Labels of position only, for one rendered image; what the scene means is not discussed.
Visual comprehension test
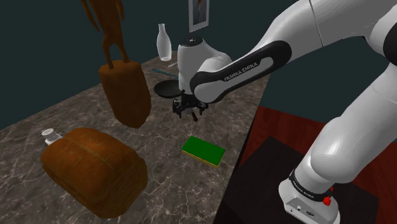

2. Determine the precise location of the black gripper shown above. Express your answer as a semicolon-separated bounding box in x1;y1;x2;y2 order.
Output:
172;90;209;123

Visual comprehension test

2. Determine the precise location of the black frying pan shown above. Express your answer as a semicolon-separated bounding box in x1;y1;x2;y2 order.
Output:
153;79;182;99

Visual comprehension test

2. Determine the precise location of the green and yellow sponge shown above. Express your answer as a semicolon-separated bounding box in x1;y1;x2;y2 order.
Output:
181;135;226;169

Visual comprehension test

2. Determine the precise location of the brown wooden figure statue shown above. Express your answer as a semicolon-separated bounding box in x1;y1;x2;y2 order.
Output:
80;0;153;129

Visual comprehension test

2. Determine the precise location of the white glass bottle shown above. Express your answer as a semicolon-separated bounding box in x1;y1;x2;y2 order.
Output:
156;23;172;62

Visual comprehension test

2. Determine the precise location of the brown bread loaf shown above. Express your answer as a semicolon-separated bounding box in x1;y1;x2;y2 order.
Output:
40;127;148;219

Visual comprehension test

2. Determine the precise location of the black robot stand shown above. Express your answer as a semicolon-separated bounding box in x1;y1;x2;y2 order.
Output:
213;136;380;224

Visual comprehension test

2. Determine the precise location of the white salt shaker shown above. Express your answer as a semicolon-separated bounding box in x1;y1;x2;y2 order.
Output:
41;128;64;146

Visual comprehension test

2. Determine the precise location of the teal handled utensil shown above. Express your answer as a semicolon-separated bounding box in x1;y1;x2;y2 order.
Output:
151;68;179;79

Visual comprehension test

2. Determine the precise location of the framed wall picture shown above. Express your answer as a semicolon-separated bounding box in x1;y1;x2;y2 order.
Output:
188;0;210;33

